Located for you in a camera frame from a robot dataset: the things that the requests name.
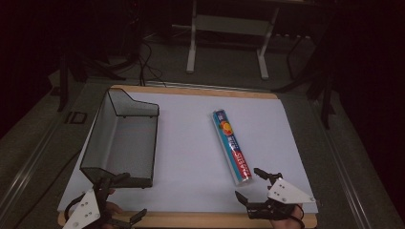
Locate black stand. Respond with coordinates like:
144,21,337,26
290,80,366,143
271,31,336,130
56,47,128,113

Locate small black rectangular frame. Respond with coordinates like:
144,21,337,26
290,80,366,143
64,111,88,125

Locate person's right hand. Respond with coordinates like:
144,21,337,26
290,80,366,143
272,204,307,229

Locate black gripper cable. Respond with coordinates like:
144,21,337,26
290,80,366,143
64,193,86,221
293,203,307,229

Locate black mesh basket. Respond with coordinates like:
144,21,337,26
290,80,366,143
79,88,160,189

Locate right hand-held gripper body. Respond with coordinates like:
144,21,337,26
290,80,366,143
245,177,316,220

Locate person's left hand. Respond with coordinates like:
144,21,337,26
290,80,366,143
105,189,124,218

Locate metal floor rail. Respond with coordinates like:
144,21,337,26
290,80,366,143
0,94,75,220
313,98,375,229

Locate blue toothpaste box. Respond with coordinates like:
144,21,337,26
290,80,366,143
212,109,255,187

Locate white paper sheet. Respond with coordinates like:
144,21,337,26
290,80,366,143
56,90,319,215

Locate white metal stand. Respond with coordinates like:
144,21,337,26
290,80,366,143
185,0,282,81

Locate black floor cables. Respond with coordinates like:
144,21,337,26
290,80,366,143
136,40,167,88

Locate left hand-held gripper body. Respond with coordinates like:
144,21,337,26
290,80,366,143
62,177,132,229

